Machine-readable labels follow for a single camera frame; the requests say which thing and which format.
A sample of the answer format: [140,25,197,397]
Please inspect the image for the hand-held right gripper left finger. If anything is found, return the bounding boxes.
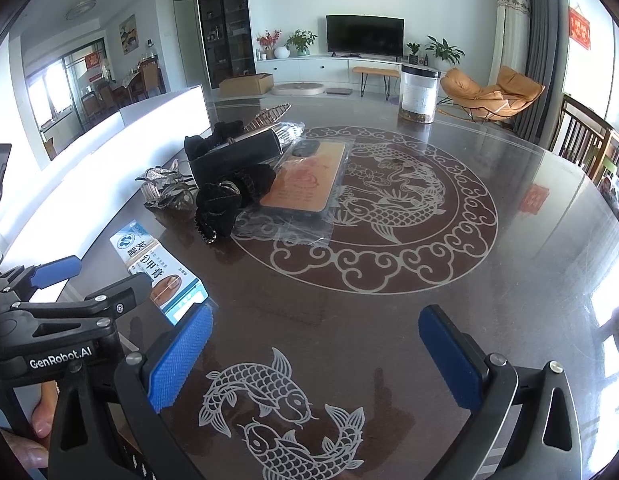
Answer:
[48,304,214,480]

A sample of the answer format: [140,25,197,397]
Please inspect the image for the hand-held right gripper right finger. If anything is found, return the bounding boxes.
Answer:
[418,304,587,480]

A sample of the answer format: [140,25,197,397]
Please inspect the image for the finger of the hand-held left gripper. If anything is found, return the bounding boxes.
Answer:
[0,255,83,306]
[10,271,154,328]

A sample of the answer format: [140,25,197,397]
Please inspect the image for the blue and white medicine box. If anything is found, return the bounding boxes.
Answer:
[110,219,209,326]

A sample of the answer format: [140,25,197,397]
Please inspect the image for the black lace-trimmed cloth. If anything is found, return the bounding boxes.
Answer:
[194,164,278,246]

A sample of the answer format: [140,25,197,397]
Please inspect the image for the white storage box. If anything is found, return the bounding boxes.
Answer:
[0,84,213,306]

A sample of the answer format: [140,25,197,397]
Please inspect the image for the clear plastic bag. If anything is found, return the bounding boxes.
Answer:
[232,120,351,252]

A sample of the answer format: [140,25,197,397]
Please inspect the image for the orange phone case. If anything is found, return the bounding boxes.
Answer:
[260,139,349,217]

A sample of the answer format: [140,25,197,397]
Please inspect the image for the person's left hand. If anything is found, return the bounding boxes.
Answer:
[0,381,59,470]

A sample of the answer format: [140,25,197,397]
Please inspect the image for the wooden dining set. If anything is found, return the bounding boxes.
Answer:
[80,57,168,117]

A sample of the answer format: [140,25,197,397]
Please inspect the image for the cardboard box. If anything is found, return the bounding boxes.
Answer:
[218,73,274,97]

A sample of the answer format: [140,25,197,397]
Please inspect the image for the wooden chair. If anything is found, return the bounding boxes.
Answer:
[549,92,619,186]

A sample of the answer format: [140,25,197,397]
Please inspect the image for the round pet bed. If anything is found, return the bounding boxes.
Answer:
[272,81,324,97]

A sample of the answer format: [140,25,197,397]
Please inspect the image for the ceiling lamp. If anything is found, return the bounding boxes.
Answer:
[66,0,98,20]

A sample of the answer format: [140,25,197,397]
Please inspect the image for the orange lounge chair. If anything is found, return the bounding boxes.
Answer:
[437,66,546,123]

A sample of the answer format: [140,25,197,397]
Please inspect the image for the white television cabinet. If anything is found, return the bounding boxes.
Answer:
[254,54,440,97]

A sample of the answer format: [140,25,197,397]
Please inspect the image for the red flowers in vase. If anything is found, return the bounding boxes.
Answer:
[256,29,283,60]

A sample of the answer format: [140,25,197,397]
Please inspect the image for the dark display cabinet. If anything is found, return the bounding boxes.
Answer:
[196,0,255,90]

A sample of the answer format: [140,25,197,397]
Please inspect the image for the wooden bench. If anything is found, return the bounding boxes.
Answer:
[352,66,401,101]

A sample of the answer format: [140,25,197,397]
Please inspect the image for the green potted plant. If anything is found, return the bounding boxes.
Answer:
[286,29,319,57]

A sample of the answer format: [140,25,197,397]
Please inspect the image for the leafy potted plant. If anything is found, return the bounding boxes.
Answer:
[424,35,465,65]

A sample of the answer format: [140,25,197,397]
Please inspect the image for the grey curtain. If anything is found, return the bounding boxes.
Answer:
[512,0,570,146]

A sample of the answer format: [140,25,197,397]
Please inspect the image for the covered standing air conditioner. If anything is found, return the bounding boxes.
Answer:
[494,0,533,86]

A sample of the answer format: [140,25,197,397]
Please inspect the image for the black television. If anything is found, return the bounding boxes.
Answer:
[326,15,405,58]

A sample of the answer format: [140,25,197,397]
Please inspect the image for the wall painting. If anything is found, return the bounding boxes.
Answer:
[118,14,139,55]

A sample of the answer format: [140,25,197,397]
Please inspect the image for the red wall hanging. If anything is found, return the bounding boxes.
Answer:
[568,6,591,51]

